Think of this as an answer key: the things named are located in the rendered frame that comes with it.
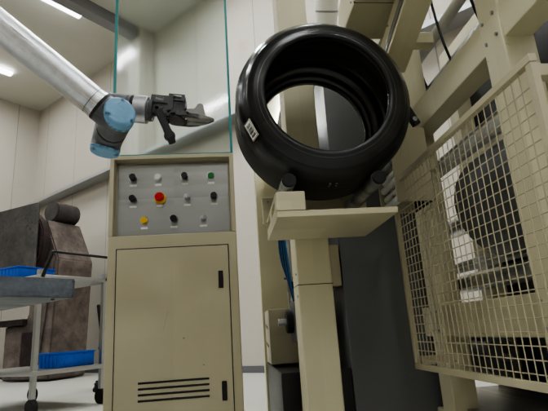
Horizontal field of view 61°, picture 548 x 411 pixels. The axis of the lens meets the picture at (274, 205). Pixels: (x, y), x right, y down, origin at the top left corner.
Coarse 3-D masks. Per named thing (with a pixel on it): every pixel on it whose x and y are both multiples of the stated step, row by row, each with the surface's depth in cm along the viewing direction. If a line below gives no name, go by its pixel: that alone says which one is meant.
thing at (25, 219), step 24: (0, 216) 709; (24, 216) 683; (48, 216) 729; (72, 216) 744; (0, 240) 697; (24, 240) 672; (48, 240) 674; (72, 240) 725; (0, 264) 685; (24, 264) 661; (72, 264) 697; (48, 312) 663; (72, 312) 686; (24, 336) 672; (48, 336) 653; (72, 336) 680; (24, 360) 661
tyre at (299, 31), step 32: (288, 32) 151; (320, 32) 151; (352, 32) 153; (256, 64) 146; (288, 64) 175; (320, 64) 177; (352, 64) 172; (384, 64) 150; (256, 96) 143; (352, 96) 177; (384, 96) 169; (256, 128) 142; (384, 128) 144; (256, 160) 150; (288, 160) 140; (320, 160) 139; (352, 160) 140; (384, 160) 145; (320, 192) 151; (352, 192) 161
